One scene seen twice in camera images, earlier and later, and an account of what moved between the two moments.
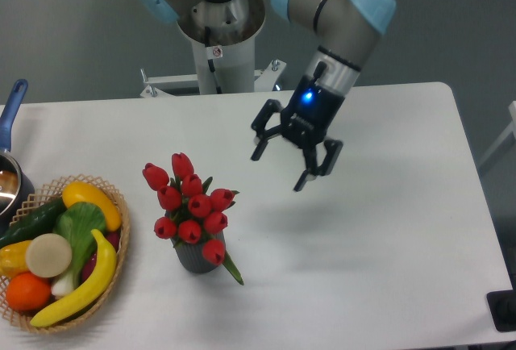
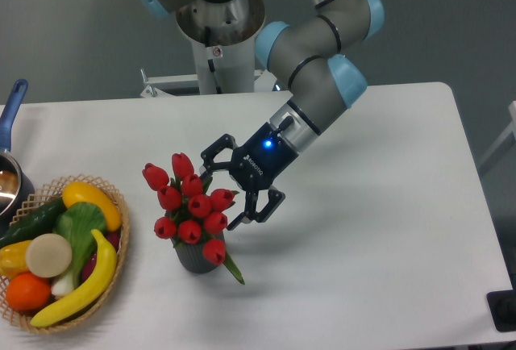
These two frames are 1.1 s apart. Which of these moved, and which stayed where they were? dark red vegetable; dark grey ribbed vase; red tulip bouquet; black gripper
Moved: black gripper
Stayed: red tulip bouquet; dark grey ribbed vase; dark red vegetable
